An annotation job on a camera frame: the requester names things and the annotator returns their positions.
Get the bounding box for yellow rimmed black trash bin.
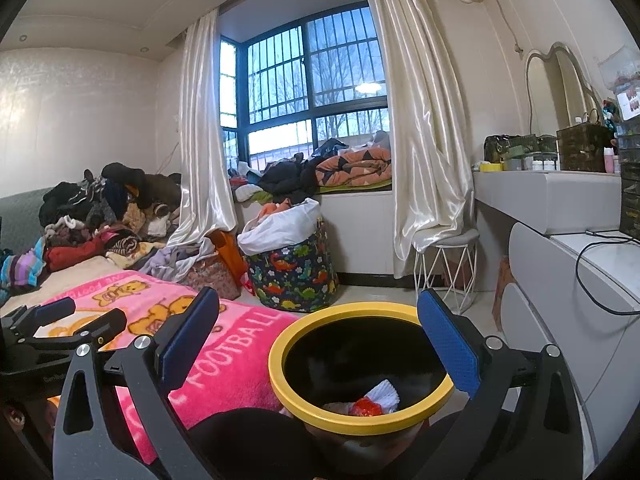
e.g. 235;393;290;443
268;301;454;452

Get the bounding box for pile of clothes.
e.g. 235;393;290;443
0;161;184;294

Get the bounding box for pink cartoon bear blanket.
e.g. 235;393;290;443
29;268;304;466

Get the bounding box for woven patterned bag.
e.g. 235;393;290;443
180;255;241;300

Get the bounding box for white vanity desk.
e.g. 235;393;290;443
474;171;639;472

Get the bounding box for orange bag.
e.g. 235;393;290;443
207;230;247;286

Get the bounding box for left cream satin curtain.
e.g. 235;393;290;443
168;9;236;246

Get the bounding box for cream satin curtain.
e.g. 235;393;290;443
168;9;236;246
367;0;473;278

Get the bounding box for red wrapper in bin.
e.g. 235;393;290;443
348;396;384;417

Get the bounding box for dinosaur print laundry basket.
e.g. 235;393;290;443
244;217;338;313

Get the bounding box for white plastic bag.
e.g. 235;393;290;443
238;198;321;256

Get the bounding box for black clothes on sill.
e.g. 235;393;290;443
257;139;348;205

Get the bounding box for yellow tape roll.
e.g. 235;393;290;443
480;162;503;172

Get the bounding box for camouflage pouch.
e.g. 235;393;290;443
483;134;558;162

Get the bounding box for dark woven storage basket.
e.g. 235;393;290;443
556;108;614;172

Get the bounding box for right cream satin curtain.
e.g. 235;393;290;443
367;0;473;278

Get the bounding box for black drawer organizer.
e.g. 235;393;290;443
616;117;640;240

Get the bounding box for orange patterned quilt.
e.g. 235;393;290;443
316;146;392;188

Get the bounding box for black framed window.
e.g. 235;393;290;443
219;2;390;171

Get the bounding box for silver framed mirror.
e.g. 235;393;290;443
524;42;602;136

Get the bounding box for white wire frame stool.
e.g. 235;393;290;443
412;228;480;314

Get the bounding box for black cable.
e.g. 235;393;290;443
574;228;640;317

